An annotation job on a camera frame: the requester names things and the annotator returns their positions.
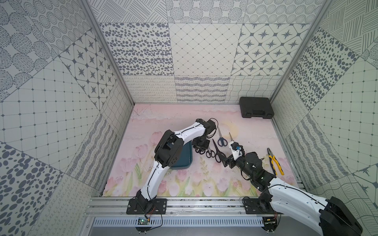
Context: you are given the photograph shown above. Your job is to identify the aluminium rail frame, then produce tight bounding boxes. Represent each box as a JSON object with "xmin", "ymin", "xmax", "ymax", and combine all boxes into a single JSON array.
[{"xmin": 84, "ymin": 196, "xmax": 283, "ymax": 217}]

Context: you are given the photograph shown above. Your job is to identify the white perforated cable duct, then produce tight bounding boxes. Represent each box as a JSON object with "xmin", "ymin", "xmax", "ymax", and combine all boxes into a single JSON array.
[{"xmin": 93, "ymin": 216, "xmax": 263, "ymax": 227}]

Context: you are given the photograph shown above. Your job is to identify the left green circuit board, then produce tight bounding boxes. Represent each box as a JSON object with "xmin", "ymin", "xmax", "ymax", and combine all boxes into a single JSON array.
[{"xmin": 135, "ymin": 217, "xmax": 152, "ymax": 233}]

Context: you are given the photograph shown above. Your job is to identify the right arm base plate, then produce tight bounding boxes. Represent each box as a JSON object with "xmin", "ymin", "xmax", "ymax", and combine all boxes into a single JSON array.
[{"xmin": 242, "ymin": 197, "xmax": 275, "ymax": 214}]

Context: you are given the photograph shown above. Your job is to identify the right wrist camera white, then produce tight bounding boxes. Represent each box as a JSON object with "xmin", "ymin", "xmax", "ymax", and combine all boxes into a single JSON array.
[{"xmin": 228, "ymin": 141, "xmax": 244, "ymax": 161}]

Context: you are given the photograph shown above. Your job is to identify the right black controller board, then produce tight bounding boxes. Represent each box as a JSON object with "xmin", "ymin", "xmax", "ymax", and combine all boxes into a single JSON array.
[{"xmin": 262, "ymin": 217, "xmax": 278, "ymax": 233}]

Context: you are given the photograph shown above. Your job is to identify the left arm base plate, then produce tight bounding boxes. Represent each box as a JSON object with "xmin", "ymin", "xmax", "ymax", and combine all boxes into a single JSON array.
[{"xmin": 127, "ymin": 198, "xmax": 167, "ymax": 215}]

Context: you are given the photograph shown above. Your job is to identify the black plastic tool case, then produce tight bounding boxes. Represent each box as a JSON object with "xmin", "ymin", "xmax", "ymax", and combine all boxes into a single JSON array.
[{"xmin": 239, "ymin": 97, "xmax": 274, "ymax": 119}]

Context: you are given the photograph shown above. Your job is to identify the yellow black pliers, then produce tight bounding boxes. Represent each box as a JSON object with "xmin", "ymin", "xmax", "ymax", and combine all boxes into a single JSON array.
[{"xmin": 267, "ymin": 148, "xmax": 284, "ymax": 176}]

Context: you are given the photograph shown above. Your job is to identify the blue handled scissors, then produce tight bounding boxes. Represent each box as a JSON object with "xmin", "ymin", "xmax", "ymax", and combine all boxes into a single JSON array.
[{"xmin": 217, "ymin": 127, "xmax": 228, "ymax": 147}]

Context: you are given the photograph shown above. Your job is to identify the large all-black scissors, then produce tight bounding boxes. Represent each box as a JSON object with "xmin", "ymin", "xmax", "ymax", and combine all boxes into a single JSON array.
[{"xmin": 212, "ymin": 140, "xmax": 226, "ymax": 163}]

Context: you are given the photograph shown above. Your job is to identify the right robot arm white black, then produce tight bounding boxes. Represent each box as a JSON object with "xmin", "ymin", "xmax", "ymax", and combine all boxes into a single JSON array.
[{"xmin": 219, "ymin": 152, "xmax": 363, "ymax": 236}]

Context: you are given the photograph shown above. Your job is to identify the small black scissors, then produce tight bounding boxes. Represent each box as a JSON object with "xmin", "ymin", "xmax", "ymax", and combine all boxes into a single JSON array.
[{"xmin": 205, "ymin": 147, "xmax": 216, "ymax": 158}]

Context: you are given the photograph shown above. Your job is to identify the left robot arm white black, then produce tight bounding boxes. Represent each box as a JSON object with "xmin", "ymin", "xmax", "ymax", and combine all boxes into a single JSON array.
[{"xmin": 136, "ymin": 119, "xmax": 217, "ymax": 213}]

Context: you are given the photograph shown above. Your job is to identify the teal plastic storage box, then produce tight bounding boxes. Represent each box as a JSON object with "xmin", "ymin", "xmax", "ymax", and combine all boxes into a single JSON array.
[{"xmin": 171, "ymin": 141, "xmax": 193, "ymax": 170}]

